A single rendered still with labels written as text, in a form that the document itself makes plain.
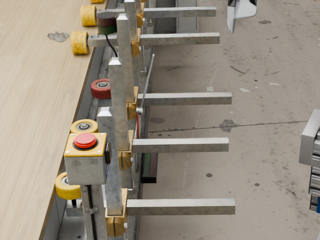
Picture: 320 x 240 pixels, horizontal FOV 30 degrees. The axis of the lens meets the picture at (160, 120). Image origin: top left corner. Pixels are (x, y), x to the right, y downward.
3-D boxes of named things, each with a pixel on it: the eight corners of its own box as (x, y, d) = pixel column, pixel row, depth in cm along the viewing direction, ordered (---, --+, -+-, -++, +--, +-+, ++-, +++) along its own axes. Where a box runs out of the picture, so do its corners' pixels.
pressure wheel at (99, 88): (118, 106, 202) (116, 76, 196) (116, 119, 195) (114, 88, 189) (95, 107, 202) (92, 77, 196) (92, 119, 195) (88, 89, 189)
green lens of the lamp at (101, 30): (118, 25, 181) (118, 19, 180) (116, 34, 176) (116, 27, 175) (98, 26, 181) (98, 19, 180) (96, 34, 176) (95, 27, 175)
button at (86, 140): (98, 139, 110) (97, 132, 109) (95, 152, 107) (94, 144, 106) (76, 139, 110) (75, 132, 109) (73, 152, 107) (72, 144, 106)
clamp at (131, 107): (139, 98, 201) (138, 85, 198) (136, 120, 190) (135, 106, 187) (122, 99, 201) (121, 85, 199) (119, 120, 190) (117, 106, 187)
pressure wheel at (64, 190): (77, 199, 161) (72, 165, 155) (97, 212, 156) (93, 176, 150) (54, 214, 156) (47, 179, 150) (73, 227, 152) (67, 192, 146)
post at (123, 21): (138, 145, 203) (128, 12, 177) (137, 151, 200) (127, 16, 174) (127, 145, 203) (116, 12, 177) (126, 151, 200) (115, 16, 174)
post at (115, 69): (133, 197, 182) (122, 55, 157) (133, 205, 179) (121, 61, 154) (122, 197, 183) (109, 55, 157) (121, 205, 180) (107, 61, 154)
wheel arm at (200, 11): (215, 13, 234) (215, 5, 232) (215, 16, 231) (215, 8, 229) (88, 16, 236) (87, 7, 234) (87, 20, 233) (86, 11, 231)
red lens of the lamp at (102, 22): (117, 18, 180) (117, 11, 178) (116, 26, 174) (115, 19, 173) (98, 18, 180) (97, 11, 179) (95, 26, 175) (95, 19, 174)
